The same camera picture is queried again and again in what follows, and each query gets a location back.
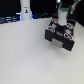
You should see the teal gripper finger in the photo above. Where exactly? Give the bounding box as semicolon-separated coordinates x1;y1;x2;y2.
58;2;63;12

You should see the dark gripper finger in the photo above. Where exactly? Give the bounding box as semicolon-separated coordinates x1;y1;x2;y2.
70;0;80;14

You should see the green white kcup pod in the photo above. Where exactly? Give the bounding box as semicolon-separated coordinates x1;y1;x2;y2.
58;10;67;25

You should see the black kcup holder drawer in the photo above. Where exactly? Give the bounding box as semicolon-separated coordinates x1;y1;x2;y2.
45;15;76;51

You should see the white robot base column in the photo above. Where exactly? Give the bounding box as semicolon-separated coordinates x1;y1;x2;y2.
20;0;32;20

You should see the blue kcup pod right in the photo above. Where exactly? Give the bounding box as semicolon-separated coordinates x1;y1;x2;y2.
66;23;74;29

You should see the red kcup pod left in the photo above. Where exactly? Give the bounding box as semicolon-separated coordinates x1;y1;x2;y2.
48;26;55;33

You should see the red kcup pod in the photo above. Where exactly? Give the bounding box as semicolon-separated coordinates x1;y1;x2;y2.
48;26;55;33
64;33;73;40

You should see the red kcup pod front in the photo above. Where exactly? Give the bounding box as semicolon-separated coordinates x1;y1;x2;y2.
64;33;73;40

